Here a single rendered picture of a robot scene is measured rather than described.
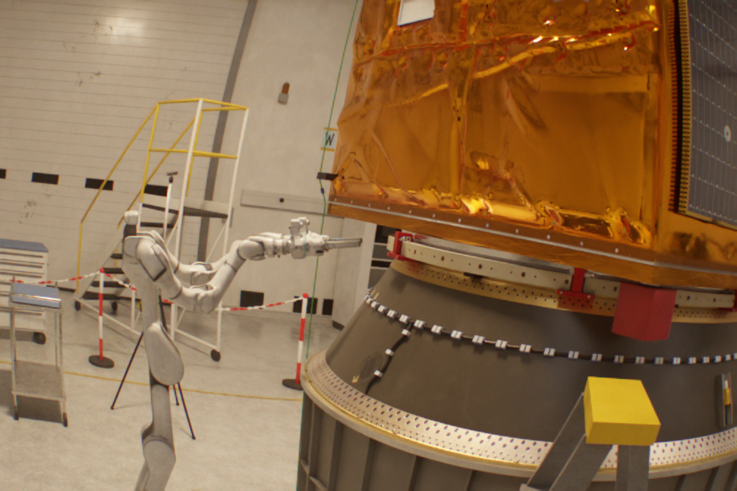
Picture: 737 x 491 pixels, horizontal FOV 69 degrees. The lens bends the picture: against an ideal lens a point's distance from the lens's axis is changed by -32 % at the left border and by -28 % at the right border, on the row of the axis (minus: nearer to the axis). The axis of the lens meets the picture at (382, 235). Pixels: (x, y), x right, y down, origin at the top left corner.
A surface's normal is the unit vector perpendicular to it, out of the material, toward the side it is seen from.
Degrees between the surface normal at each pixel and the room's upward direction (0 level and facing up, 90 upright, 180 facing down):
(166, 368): 90
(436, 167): 86
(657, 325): 90
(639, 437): 90
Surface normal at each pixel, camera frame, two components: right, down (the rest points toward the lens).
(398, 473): -0.69, -0.07
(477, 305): -0.54, -0.52
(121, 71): 0.49, 0.11
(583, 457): -0.24, -0.04
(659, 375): 0.08, -0.42
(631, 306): -0.87, -0.11
